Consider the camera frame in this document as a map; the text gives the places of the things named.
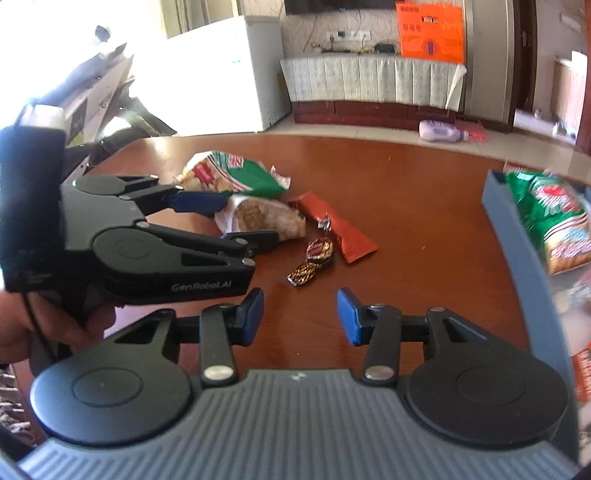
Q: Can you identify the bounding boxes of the white brown snack packet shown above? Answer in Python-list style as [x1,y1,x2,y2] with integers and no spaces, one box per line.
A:
[214,195,307,241]

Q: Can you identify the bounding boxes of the red snack bar wrapper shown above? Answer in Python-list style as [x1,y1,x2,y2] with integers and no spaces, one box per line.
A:
[287,191,379,264]

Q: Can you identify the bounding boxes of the green shrimp chips bag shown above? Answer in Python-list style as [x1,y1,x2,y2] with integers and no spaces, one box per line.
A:
[504,169,590,275]

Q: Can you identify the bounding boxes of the person's left hand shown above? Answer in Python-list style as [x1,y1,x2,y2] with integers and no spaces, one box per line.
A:
[1,290,116,364]

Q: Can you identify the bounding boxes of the gold brown candy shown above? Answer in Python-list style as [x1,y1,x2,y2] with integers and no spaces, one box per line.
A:
[287,235,334,287]

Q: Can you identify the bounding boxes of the white chest freezer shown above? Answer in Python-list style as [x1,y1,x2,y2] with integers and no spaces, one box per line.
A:
[141,16,290,136]

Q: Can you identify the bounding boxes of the blue shallow tray box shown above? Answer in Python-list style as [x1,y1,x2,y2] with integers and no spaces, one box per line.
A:
[482,170,590,465]

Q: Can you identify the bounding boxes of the cabinet with lace cloth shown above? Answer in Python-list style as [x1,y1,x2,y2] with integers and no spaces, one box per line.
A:
[280,54,467,131]

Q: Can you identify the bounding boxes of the pink floor mat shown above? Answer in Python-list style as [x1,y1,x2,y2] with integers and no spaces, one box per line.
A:
[455,119,488,143]

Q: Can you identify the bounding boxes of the orange gift box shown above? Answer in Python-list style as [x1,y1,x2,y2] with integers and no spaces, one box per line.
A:
[396,2,465,64]

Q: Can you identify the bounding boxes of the black wall television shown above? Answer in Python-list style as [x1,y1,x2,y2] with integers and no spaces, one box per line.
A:
[283,0,402,15]

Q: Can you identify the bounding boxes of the white wall power strip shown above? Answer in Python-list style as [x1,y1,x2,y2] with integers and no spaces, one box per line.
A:
[325,30,372,42]

